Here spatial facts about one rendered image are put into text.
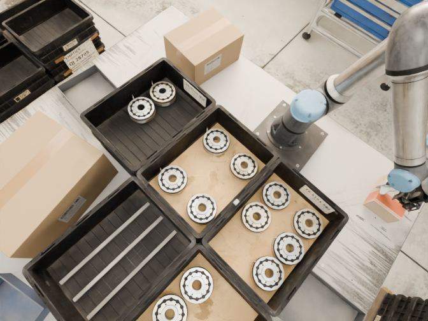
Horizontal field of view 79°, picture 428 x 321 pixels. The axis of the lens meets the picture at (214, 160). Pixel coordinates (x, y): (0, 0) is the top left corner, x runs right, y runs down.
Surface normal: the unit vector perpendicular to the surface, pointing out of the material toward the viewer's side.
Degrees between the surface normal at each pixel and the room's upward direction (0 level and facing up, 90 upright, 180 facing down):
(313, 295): 0
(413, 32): 50
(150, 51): 0
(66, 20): 0
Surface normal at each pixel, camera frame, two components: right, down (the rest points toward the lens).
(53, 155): 0.08, -0.37
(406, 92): -0.63, 0.53
